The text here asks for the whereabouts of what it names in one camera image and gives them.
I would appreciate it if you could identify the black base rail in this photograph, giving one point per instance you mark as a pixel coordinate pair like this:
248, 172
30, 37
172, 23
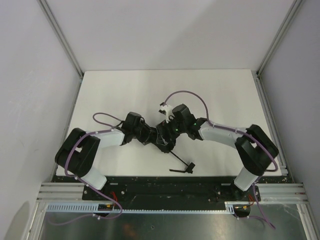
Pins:
219, 188

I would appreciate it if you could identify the left aluminium frame post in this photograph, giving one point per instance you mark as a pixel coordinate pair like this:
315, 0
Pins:
52, 20

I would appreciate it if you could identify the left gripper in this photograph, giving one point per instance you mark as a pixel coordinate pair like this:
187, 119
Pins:
155, 136

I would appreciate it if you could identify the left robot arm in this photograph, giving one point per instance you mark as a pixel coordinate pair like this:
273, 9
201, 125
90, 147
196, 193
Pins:
78, 152

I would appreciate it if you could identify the aluminium frame post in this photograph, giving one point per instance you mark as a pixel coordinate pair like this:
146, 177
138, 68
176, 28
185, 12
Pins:
52, 20
280, 34

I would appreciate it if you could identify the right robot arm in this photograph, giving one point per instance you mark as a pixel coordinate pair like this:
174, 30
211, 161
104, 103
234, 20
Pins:
256, 150

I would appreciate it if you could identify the right aluminium frame post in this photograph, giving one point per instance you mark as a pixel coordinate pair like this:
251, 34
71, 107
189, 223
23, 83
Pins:
280, 34

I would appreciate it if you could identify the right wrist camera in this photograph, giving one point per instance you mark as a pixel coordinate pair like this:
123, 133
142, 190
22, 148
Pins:
166, 110

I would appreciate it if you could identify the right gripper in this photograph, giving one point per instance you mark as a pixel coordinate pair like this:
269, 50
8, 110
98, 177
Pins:
165, 146

